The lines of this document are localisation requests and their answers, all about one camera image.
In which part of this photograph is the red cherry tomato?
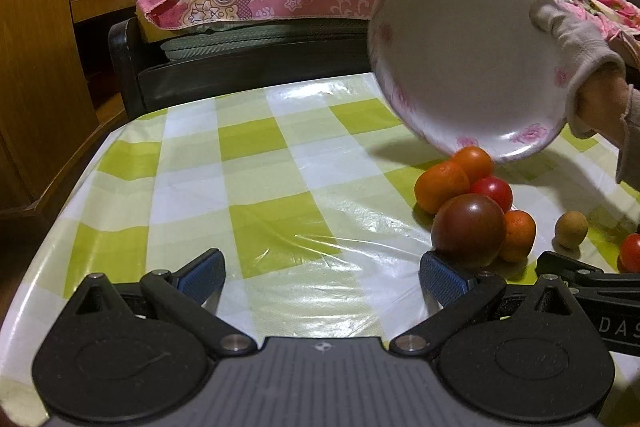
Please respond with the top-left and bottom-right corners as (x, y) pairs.
(618, 233), (640, 274)
(470, 176), (513, 212)

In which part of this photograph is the person forearm grey sleeve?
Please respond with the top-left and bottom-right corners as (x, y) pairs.
(616, 84), (640, 191)

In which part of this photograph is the dark sofa frame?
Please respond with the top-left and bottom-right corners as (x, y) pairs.
(110, 17), (371, 119)

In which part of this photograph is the orange kumquat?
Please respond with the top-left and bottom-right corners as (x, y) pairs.
(414, 160), (471, 215)
(451, 146), (495, 184)
(499, 210), (537, 263)

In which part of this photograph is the orange kumquat right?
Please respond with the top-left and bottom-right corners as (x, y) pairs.
(499, 210), (537, 263)

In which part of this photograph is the orange kumquat back left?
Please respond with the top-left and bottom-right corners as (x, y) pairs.
(451, 146), (495, 184)

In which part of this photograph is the white floral ceramic plate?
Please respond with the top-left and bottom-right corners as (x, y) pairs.
(368, 0), (566, 164)

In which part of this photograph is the orange kumquat front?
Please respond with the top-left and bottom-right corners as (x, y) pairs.
(414, 160), (471, 215)

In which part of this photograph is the gloved hand white glove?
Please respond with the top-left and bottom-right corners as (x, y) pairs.
(530, 2), (631, 147)

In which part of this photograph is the brown wooden cabinet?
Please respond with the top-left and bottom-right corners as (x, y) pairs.
(1, 0), (137, 212)

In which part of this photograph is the beige longan front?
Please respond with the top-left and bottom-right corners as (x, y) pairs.
(554, 210), (589, 249)

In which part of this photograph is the red cherry tomato front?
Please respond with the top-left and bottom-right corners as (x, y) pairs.
(618, 233), (640, 274)

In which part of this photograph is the red cherry tomato middle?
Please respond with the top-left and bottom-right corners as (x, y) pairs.
(470, 176), (513, 212)

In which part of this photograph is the large dark red tomato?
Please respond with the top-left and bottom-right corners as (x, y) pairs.
(431, 193), (506, 268)

